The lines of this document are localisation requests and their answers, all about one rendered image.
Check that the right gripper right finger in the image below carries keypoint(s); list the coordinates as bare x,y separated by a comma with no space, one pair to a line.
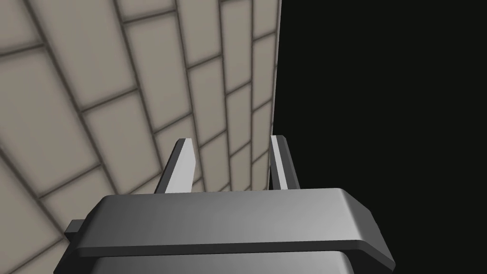
282,167

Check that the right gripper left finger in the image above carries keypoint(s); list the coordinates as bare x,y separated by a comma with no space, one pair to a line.
182,171

